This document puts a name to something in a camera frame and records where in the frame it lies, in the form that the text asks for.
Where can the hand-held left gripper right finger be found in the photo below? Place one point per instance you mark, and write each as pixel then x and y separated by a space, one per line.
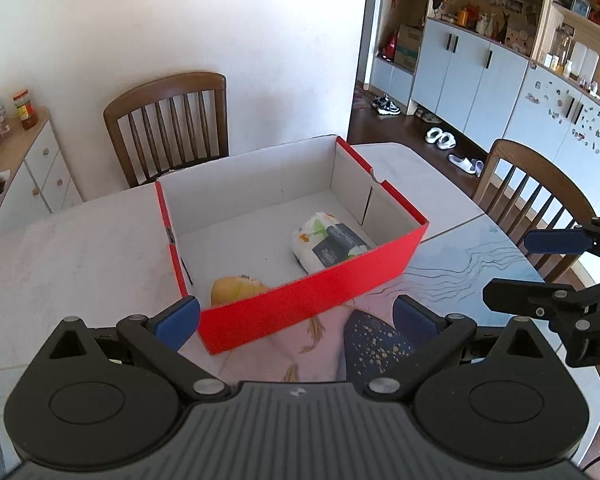
pixel 415 320

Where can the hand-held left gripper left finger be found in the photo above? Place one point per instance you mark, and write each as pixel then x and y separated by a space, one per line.
pixel 177 322

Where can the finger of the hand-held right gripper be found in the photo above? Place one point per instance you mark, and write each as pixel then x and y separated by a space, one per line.
pixel 555 241
pixel 525 297

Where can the yellow plush toy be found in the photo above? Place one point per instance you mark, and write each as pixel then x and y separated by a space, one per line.
pixel 235 290

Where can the red cardboard box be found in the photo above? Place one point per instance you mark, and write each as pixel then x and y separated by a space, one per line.
pixel 305 305

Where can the white snack packet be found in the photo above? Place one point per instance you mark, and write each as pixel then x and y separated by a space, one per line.
pixel 325 240

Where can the white marble desktop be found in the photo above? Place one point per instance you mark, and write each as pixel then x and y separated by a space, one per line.
pixel 80 250

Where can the wooden slatted chair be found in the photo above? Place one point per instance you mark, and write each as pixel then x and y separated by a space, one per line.
pixel 530 157

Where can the lavender slipper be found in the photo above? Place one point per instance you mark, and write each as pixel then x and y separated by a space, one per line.
pixel 476 167
pixel 460 162

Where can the white slipper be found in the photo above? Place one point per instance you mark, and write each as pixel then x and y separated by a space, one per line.
pixel 447 141
pixel 433 136

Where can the beige shoe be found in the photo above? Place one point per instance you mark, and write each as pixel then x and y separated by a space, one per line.
pixel 427 116

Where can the white rounded container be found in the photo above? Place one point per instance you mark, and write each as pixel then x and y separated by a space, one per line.
pixel 586 60

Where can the white sideboard with drawers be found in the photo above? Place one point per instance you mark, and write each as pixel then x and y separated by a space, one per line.
pixel 40 160

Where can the white vase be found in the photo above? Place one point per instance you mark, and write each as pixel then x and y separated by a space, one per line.
pixel 485 25

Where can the wooden chair with dark seat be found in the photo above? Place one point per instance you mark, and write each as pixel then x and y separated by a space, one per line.
pixel 170 85

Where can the yellow bottle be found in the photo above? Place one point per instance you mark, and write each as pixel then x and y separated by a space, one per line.
pixel 465 16

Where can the brown cardboard carton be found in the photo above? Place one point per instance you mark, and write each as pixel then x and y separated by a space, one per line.
pixel 408 47

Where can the red bag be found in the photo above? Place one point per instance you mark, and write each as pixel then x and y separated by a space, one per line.
pixel 391 49

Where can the red lidded jar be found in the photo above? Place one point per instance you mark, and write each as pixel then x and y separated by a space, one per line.
pixel 26 112

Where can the light blue wall cabinet unit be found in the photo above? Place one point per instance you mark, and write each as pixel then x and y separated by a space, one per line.
pixel 460 75

